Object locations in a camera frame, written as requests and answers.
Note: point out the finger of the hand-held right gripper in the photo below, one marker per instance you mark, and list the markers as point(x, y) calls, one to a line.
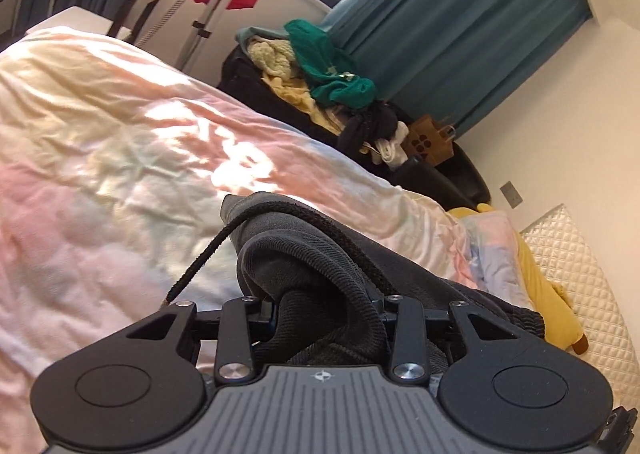
point(617, 429)

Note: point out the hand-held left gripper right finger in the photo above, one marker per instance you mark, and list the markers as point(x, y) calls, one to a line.
point(407, 334)

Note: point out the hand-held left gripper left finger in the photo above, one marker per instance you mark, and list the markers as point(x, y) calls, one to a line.
point(235, 334)

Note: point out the dark grey pants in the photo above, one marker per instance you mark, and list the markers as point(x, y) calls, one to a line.
point(320, 274)

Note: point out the pastel pillow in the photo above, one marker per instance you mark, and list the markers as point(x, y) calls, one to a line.
point(495, 254)

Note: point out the yellow plush toy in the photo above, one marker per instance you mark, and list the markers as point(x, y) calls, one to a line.
point(550, 294)

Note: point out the cream quilted headboard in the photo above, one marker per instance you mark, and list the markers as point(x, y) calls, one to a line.
point(590, 274)

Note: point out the black armchair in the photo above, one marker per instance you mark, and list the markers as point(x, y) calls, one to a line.
point(450, 179)

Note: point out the white garment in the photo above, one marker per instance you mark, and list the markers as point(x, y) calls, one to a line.
point(392, 149)

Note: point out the brown paper bag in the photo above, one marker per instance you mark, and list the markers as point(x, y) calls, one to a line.
point(430, 144)

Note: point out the dark garment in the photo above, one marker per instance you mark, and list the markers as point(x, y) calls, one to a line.
point(375, 127)

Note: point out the pink and cream duvet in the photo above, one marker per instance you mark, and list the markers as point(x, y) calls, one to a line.
point(125, 149)

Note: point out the yellow cloth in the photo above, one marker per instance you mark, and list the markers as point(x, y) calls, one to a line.
point(295, 94)

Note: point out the cream knitted garment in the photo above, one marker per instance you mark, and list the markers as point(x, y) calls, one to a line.
point(272, 59)

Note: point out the green garment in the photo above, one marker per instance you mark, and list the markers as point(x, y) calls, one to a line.
point(325, 64)

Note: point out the silver pole stand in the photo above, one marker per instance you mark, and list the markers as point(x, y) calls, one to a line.
point(215, 9)

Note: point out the wall socket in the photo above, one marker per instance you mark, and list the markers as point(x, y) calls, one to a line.
point(512, 194)

